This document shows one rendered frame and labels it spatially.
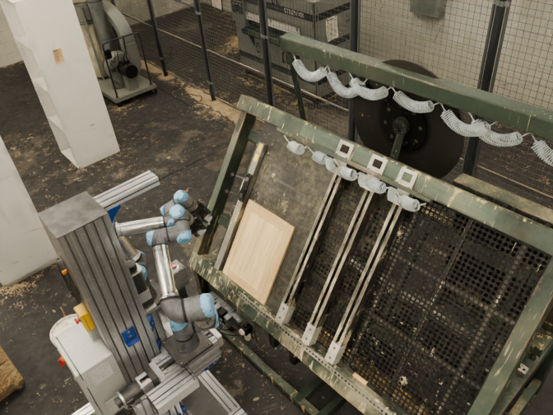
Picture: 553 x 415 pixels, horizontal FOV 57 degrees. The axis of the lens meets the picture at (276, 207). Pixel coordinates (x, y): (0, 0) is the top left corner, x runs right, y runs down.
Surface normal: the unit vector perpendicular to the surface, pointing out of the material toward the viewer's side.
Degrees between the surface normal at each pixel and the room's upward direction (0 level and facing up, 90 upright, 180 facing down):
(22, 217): 90
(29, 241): 90
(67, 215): 0
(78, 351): 0
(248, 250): 56
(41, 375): 0
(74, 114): 90
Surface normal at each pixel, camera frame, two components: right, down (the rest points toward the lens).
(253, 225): -0.65, -0.04
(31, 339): -0.07, -0.78
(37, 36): 0.65, 0.44
